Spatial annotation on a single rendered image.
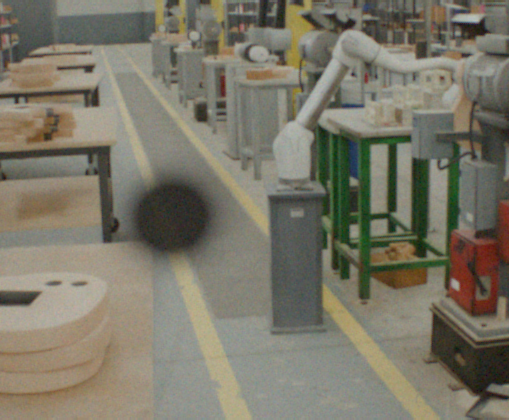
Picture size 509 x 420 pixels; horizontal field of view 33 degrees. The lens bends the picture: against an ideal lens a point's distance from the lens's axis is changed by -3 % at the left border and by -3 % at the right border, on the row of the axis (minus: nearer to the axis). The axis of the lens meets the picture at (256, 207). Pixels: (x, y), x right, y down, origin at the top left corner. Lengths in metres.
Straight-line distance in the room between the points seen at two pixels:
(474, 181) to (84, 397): 2.31
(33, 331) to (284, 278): 2.75
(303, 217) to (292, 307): 0.45
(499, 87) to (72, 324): 2.32
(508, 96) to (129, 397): 2.33
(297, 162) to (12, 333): 2.73
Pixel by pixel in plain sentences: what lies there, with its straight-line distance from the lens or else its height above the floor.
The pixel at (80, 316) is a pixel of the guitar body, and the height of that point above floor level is 1.03.
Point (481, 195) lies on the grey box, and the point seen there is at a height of 0.81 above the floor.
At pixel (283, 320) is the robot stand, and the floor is 0.07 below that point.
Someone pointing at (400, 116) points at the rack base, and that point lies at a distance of 4.69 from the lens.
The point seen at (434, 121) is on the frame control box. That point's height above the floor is 1.08.
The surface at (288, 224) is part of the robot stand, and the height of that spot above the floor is 0.55.
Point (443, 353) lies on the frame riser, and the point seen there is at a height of 0.06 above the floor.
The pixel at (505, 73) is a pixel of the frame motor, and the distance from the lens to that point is 3.54.
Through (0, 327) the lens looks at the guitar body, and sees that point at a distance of 1.63.
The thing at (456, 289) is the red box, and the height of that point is 0.38.
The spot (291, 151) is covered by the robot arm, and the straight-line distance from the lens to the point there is 4.16.
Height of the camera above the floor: 1.59
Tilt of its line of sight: 13 degrees down
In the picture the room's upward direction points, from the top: 2 degrees counter-clockwise
